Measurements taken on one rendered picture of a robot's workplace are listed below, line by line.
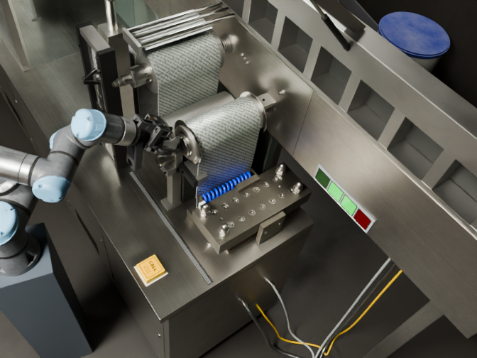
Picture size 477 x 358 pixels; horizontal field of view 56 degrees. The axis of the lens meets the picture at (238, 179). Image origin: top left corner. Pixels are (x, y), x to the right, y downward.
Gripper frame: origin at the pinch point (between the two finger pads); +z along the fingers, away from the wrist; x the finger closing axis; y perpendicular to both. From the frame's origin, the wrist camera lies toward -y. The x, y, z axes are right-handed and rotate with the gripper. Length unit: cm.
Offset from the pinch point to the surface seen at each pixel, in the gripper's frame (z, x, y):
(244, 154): 24.0, -8.2, 7.2
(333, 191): 31, -38, 19
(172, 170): 6.3, -0.7, -8.9
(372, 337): 137, -75, -47
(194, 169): 9.2, -5.2, -3.8
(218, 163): 14.1, -8.1, 1.8
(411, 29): 211, 53, 92
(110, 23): 13, 69, 6
